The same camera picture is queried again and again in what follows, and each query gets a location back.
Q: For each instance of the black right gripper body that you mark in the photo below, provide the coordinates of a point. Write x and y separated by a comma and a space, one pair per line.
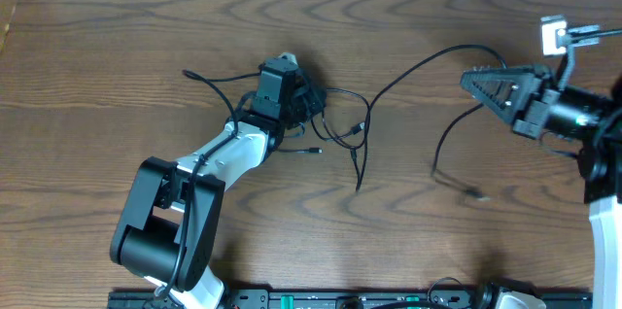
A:
534, 116

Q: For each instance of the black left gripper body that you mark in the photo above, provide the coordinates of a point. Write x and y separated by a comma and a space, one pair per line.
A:
305, 102

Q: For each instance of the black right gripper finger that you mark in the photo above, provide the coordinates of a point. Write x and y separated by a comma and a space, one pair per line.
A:
490, 80
504, 101

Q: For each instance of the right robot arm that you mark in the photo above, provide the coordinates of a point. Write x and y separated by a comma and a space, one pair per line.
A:
595, 121

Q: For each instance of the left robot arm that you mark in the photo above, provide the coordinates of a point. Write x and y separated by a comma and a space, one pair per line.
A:
167, 228

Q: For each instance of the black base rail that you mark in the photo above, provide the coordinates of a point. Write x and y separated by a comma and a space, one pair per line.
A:
257, 298

